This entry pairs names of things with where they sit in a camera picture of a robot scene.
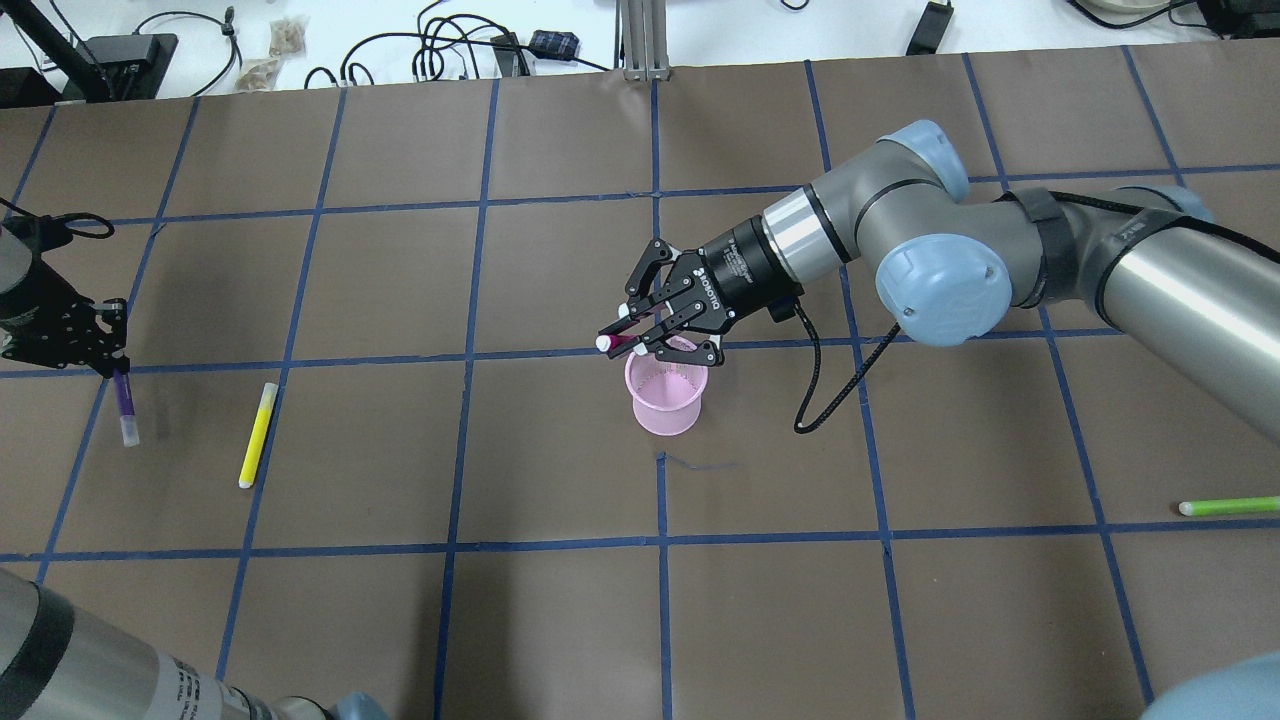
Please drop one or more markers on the aluminium frame post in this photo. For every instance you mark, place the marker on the aluminium frame post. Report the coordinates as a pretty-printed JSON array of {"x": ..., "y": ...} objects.
[{"x": 641, "y": 40}]

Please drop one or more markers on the pink mesh cup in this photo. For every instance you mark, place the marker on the pink mesh cup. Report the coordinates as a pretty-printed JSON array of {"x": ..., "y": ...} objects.
[{"x": 665, "y": 396}]

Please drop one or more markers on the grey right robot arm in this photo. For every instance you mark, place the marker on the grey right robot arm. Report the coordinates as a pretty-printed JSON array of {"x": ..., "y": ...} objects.
[{"x": 1149, "y": 261}]

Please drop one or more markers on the green pen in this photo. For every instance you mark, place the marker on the green pen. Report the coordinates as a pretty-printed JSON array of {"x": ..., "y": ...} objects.
[{"x": 1220, "y": 507}]

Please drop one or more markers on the pink pen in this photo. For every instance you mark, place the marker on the pink pen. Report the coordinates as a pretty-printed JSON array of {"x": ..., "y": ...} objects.
[{"x": 614, "y": 345}]

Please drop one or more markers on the yellow pen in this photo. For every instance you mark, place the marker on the yellow pen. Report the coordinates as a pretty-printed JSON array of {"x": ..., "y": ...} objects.
[{"x": 258, "y": 436}]

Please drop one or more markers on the black power adapter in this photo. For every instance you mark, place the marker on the black power adapter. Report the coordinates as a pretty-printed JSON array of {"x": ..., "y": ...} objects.
[{"x": 930, "y": 29}]

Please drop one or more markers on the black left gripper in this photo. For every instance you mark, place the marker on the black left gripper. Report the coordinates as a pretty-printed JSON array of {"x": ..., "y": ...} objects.
[{"x": 40, "y": 305}]

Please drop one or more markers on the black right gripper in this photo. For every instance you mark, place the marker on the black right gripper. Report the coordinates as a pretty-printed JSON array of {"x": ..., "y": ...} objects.
[{"x": 742, "y": 266}]

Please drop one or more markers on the purple pen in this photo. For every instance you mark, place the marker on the purple pen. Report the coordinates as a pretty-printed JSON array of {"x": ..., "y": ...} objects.
[{"x": 125, "y": 405}]

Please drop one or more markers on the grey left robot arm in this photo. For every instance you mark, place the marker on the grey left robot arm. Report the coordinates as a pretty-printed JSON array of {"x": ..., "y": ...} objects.
[{"x": 59, "y": 661}]

